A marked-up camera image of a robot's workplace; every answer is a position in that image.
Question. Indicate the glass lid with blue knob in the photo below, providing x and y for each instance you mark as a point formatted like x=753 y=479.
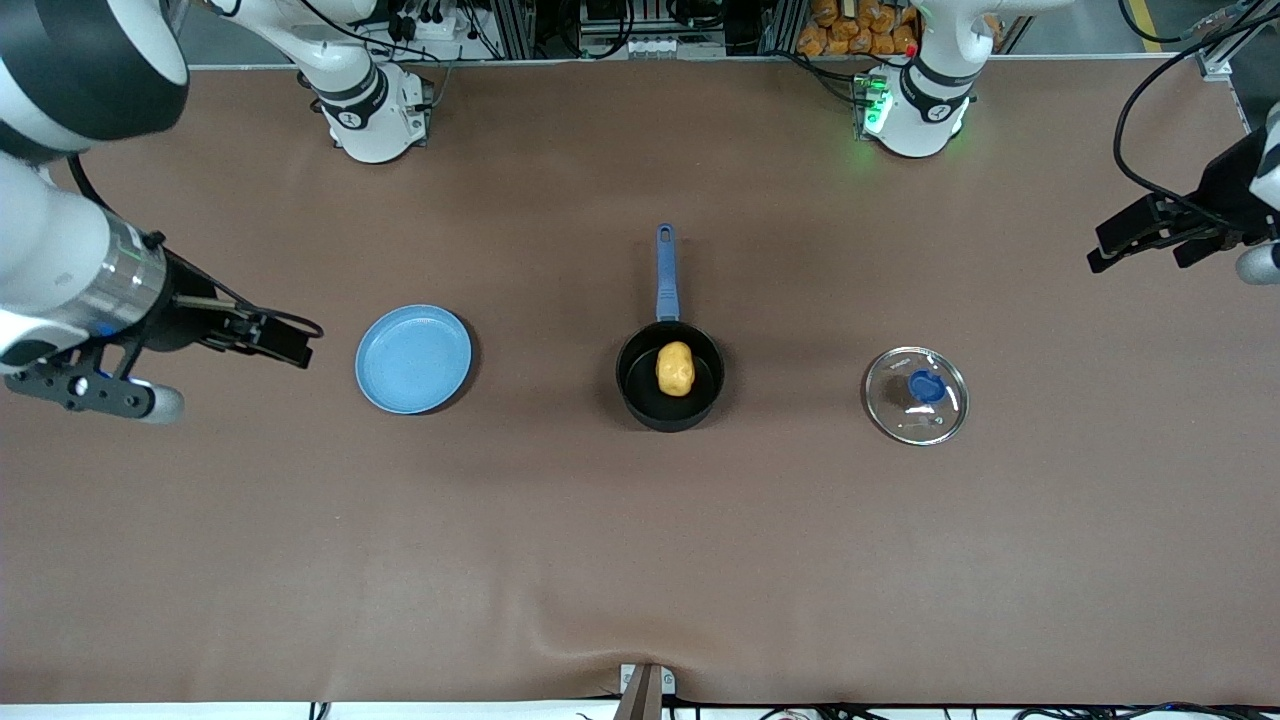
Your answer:
x=915 y=410

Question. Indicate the yellow potato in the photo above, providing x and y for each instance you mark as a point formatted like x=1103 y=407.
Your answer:
x=675 y=368

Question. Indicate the grey connector block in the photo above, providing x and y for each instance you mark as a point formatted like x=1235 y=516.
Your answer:
x=625 y=45

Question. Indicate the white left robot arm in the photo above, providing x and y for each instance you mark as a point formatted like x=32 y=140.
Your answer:
x=920 y=110

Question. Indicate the metal table clamp bracket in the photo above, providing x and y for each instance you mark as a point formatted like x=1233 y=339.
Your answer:
x=646 y=690

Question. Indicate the white power strip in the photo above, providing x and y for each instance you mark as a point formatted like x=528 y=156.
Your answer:
x=430 y=25

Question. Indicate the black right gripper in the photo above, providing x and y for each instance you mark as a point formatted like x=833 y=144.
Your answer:
x=180 y=305

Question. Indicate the aluminium frame profile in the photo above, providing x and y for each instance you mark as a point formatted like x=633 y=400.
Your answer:
x=1235 y=40

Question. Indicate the brown table cloth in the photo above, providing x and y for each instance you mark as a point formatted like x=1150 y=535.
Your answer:
x=640 y=550

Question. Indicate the blue round plate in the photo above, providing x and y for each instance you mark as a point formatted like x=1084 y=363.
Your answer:
x=413 y=360

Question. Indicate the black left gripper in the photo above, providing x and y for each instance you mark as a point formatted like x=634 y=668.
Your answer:
x=1226 y=187

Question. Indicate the bag of orange buns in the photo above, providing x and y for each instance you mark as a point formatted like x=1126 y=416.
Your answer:
x=850 y=35

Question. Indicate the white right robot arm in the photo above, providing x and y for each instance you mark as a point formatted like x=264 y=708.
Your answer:
x=60 y=260

